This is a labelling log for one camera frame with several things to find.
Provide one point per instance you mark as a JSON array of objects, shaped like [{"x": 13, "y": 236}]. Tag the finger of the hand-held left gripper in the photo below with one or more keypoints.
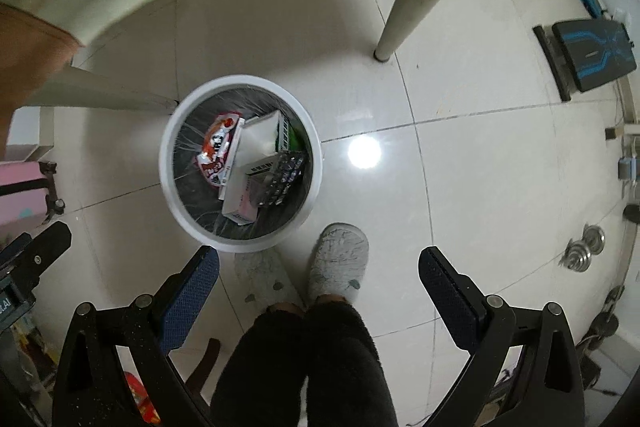
[{"x": 40, "y": 249}]

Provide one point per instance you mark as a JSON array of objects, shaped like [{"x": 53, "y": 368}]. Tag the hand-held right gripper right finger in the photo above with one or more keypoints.
[{"x": 450, "y": 297}]

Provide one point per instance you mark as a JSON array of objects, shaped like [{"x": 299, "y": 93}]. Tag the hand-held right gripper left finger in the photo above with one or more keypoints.
[{"x": 192, "y": 297}]

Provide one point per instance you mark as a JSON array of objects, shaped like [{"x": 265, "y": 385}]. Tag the pink white toothpaste box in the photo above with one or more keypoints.
[{"x": 245, "y": 202}]

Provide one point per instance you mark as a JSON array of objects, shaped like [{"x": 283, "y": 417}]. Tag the white round trash bin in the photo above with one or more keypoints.
[{"x": 167, "y": 172}]

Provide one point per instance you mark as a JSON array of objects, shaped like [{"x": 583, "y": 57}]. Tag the pale yellow box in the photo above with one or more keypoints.
[{"x": 231, "y": 167}]

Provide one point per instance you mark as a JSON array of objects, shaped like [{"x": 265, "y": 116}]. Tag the silver blister pack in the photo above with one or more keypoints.
[{"x": 282, "y": 179}]

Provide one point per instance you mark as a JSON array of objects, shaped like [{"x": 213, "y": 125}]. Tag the red white snack packet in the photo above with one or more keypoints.
[{"x": 216, "y": 147}]

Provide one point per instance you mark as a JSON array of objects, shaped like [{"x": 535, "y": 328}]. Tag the green white box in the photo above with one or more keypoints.
[{"x": 264, "y": 134}]

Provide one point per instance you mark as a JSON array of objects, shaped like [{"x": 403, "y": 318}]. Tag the person's left grey fuzzy slipper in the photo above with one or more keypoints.
[{"x": 260, "y": 277}]

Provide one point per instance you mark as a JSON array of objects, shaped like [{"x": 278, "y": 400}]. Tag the person's grey fuzzy slipper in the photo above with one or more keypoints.
[
  {"x": 337, "y": 262},
  {"x": 260, "y": 277}
]

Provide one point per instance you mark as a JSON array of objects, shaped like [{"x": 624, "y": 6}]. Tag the pink suitcase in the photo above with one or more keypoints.
[{"x": 20, "y": 179}]

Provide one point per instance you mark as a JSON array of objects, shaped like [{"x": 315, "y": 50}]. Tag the dark bin liner bag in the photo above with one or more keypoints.
[{"x": 200, "y": 207}]

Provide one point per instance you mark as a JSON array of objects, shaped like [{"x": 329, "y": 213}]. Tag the person's right grey fuzzy slipper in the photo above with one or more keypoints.
[{"x": 337, "y": 262}]

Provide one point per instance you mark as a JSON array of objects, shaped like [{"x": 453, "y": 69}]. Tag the person's dark fleece pants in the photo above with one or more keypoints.
[{"x": 300, "y": 367}]

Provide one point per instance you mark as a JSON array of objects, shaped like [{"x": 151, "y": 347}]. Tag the metal dumbbell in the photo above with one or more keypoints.
[{"x": 582, "y": 248}]

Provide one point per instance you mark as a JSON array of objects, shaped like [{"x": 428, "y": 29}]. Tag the black blue exercise board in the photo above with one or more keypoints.
[{"x": 592, "y": 52}]

